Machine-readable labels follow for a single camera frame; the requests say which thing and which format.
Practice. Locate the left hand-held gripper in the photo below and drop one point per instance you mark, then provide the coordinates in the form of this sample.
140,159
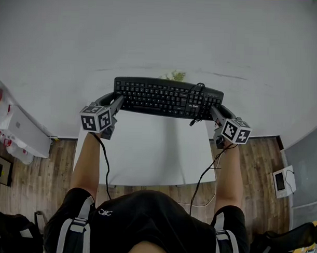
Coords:
95,121

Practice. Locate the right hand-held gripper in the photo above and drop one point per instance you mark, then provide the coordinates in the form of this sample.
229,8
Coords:
236,131

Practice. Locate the black keyboard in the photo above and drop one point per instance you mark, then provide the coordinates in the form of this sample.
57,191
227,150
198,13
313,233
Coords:
154,97

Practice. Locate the person's left forearm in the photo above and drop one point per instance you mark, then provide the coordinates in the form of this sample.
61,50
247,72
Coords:
85,162

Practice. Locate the person's right forearm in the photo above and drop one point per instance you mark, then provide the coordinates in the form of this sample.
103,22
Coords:
228,177

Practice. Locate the white flowers in vase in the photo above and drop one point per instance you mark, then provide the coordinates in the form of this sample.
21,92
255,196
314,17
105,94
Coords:
175,76

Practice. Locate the white device with screen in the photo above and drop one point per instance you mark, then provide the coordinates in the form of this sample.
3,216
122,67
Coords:
279,182

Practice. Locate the white cabinet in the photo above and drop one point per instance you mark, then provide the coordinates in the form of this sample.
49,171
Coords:
31,137

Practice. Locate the clear plastic bag red labels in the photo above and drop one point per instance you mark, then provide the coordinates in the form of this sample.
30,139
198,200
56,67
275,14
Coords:
17,150
2,105

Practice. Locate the person's black shirt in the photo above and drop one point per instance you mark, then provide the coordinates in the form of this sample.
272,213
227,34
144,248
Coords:
149,226

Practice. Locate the black framed picture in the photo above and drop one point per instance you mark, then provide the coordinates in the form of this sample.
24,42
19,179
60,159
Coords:
1,169

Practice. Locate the black office chair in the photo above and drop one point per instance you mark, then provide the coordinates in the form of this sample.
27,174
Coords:
281,236

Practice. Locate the black backpack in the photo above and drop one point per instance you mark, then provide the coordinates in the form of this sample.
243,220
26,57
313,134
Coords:
12,232

